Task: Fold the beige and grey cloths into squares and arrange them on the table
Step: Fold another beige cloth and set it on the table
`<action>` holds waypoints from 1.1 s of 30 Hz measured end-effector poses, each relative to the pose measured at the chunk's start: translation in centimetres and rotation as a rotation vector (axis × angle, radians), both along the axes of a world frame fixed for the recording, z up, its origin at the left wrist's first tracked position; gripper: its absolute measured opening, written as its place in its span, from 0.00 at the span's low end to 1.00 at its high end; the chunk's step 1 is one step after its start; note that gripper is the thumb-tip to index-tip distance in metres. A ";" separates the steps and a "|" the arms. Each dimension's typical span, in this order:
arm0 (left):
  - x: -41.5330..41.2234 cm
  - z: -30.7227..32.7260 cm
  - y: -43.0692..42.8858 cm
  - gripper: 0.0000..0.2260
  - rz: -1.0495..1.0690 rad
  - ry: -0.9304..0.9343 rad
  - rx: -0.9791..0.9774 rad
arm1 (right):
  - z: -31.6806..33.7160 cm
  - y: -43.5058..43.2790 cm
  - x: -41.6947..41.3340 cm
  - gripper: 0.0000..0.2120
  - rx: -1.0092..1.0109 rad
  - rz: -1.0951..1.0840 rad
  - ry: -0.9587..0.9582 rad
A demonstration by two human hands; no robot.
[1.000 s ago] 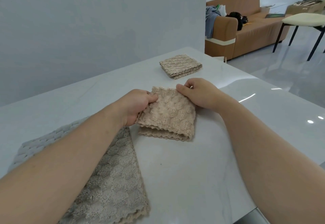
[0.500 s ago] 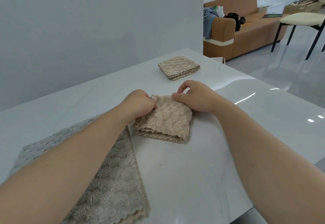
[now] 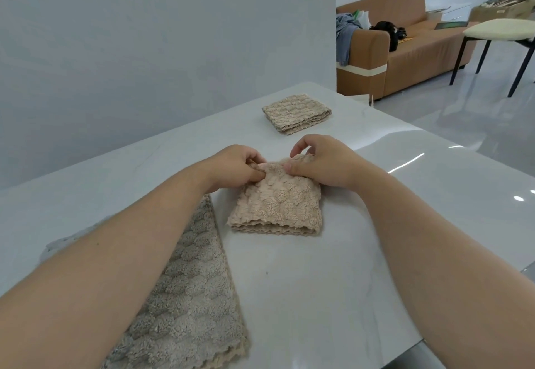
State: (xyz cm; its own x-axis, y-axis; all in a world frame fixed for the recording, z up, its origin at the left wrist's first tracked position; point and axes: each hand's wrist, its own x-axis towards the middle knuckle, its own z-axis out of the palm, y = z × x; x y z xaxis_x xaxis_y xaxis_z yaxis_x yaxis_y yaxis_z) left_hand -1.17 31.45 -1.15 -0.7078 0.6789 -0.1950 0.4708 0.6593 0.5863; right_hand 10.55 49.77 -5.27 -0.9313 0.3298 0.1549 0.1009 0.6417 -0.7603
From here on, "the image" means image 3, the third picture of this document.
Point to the stack of cloths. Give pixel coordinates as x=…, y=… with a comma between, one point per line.
x=192, y=297

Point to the yellow paper item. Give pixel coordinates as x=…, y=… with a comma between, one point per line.
x=407, y=39

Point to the white marble table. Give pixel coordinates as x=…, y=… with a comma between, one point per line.
x=334, y=297

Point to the person's right forearm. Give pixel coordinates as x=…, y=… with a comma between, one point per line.
x=451, y=272

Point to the person's left hand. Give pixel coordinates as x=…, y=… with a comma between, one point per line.
x=234, y=168

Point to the beige waffle towel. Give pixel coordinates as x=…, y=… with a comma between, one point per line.
x=276, y=205
x=296, y=109

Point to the cream chair with black legs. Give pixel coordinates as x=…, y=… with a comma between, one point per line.
x=501, y=28

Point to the blue grey clothing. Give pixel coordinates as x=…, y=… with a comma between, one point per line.
x=345, y=38

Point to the person's left forearm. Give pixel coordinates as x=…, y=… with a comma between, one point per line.
x=104, y=281

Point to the dark green book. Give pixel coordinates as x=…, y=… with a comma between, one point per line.
x=450, y=26

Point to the person's right hand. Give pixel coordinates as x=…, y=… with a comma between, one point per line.
x=334, y=164

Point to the cardboard box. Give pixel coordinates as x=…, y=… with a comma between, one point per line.
x=480, y=13

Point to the white box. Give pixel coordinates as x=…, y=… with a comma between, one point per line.
x=434, y=15

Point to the black bag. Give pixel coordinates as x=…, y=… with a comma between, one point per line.
x=384, y=28

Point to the brown sofa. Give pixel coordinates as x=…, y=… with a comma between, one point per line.
x=418, y=59

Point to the white shopping bag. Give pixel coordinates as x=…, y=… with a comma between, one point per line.
x=364, y=19

